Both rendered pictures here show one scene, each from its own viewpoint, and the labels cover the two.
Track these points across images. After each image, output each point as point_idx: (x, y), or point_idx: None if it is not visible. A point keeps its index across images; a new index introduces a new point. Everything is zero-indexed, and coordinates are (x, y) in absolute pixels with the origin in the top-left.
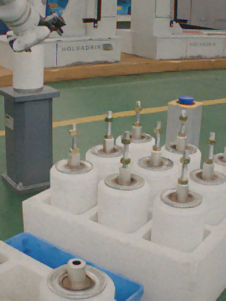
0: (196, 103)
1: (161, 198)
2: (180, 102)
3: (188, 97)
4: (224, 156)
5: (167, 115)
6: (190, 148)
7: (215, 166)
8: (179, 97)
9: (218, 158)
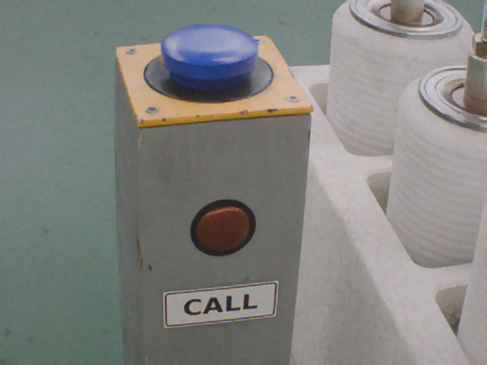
0: (152, 54)
1: None
2: (243, 76)
3: (195, 36)
4: (423, 3)
5: (307, 175)
6: (450, 83)
7: (471, 29)
8: (243, 55)
9: (433, 25)
